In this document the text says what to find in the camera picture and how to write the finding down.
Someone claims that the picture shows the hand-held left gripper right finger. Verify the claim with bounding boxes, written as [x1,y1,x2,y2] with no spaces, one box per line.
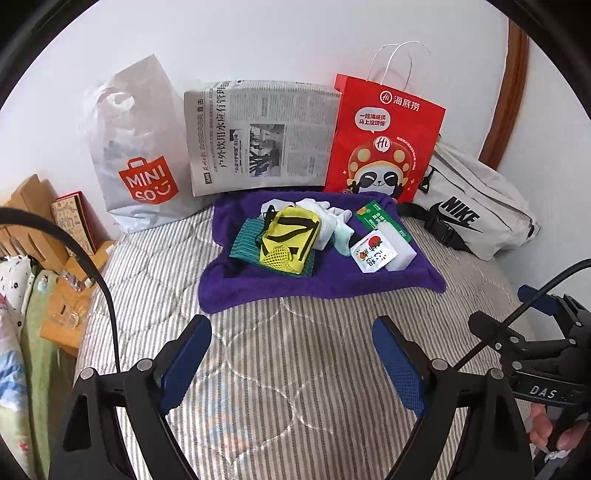
[372,315,532,480]

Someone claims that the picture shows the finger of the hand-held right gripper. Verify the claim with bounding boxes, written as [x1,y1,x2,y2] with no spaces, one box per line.
[517,285,563,320]
[468,311,565,366]

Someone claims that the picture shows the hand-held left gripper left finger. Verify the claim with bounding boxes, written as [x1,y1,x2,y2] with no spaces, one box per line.
[48,315,213,480]

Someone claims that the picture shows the white sponge block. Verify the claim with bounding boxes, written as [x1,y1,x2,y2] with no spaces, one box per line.
[378,222,419,272]

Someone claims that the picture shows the white snack packet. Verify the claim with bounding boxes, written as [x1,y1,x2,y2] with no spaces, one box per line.
[349,230,398,274]

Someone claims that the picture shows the teal ribbed cloth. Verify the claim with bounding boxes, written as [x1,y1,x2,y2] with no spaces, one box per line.
[229,217,317,278]

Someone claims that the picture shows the mint green face mask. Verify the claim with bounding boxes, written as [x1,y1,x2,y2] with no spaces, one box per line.
[333,224,356,254]

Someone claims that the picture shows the green sachet packet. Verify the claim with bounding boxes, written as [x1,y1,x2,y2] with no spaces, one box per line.
[355,202,413,243]

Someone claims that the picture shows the yellow mesh pouch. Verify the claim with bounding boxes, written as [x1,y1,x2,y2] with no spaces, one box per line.
[256,207,321,274]

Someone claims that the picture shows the white paper towel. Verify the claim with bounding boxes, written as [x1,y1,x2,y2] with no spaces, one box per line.
[260,198,355,252]

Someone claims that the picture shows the person's right hand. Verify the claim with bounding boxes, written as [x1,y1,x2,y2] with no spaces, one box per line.
[529,401,590,456]

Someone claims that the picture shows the striped bed quilt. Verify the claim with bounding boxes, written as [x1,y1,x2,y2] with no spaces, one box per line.
[74,203,555,480]

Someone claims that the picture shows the purple towel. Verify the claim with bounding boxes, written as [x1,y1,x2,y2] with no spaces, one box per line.
[198,190,448,315]

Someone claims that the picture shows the white waist bag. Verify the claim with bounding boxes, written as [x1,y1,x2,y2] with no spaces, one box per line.
[399,138,542,261]

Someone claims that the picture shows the green floral blanket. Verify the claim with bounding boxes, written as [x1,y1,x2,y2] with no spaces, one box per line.
[0,270,77,480]

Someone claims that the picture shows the pink and blue cloth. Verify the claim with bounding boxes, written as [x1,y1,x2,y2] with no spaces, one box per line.
[0,295,24,407]

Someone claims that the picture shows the patterned red box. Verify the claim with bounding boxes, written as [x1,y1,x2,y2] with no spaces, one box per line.
[50,190,109,256]

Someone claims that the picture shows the white floral pillow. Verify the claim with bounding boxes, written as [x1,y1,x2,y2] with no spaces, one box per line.
[0,256,35,315]

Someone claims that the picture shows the wooden headboard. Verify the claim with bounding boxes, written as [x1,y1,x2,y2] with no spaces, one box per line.
[0,173,61,264]

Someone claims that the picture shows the white plastic shopping bag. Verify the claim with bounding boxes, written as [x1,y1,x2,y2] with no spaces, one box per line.
[83,54,201,234]

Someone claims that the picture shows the red paper bag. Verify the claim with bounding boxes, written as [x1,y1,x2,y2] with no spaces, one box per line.
[323,41,447,205]

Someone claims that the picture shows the folded newspaper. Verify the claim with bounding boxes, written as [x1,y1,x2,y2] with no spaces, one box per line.
[183,79,343,198]

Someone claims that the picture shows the thin black cable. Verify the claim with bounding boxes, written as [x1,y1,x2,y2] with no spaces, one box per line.
[454,260,591,371]

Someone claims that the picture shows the thick black cable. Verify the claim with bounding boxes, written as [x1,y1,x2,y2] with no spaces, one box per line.
[0,207,122,374]

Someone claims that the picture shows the brown wooden door frame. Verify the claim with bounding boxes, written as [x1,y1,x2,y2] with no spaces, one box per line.
[478,28,529,169]

